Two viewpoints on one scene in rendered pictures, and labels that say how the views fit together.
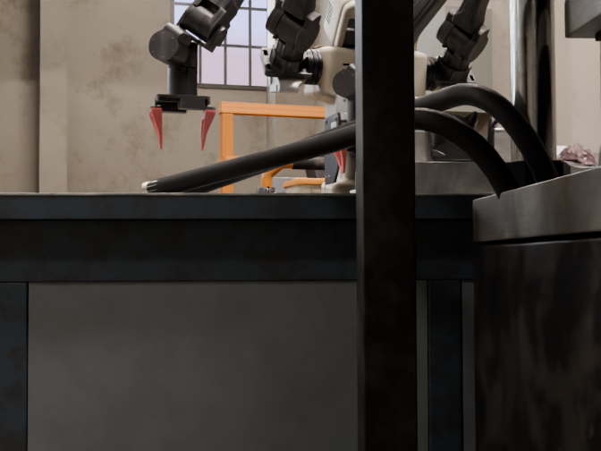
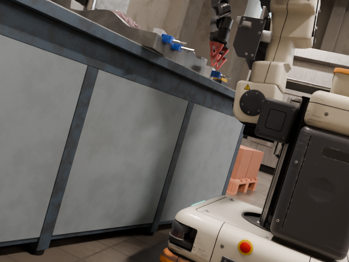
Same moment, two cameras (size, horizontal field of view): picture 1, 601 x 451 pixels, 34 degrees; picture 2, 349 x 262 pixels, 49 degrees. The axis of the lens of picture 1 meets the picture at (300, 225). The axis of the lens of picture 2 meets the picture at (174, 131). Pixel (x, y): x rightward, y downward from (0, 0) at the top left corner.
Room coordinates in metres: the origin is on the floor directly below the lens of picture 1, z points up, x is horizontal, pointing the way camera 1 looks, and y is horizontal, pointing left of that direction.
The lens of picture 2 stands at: (3.21, -1.61, 0.61)
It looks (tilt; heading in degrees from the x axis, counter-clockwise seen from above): 3 degrees down; 129
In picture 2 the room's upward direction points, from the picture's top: 16 degrees clockwise
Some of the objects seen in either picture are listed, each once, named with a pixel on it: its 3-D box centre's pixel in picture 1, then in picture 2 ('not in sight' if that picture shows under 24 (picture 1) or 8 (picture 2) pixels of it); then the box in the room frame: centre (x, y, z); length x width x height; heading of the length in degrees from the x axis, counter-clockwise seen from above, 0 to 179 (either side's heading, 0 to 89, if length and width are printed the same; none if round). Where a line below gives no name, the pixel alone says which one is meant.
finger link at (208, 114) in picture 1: (195, 125); (215, 59); (1.91, 0.20, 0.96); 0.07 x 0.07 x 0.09; 12
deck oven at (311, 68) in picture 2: not in sight; (287, 114); (0.24, 5.25, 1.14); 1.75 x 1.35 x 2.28; 15
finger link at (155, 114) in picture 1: (168, 124); (218, 61); (1.90, 0.25, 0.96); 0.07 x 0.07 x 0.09; 12
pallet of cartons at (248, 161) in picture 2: not in sight; (200, 154); (0.85, 1.91, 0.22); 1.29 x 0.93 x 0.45; 18
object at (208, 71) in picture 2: not in sight; (218, 75); (2.18, -0.12, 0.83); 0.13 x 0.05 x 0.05; 18
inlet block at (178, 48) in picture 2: not in sight; (178, 47); (2.19, -0.46, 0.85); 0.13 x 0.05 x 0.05; 21
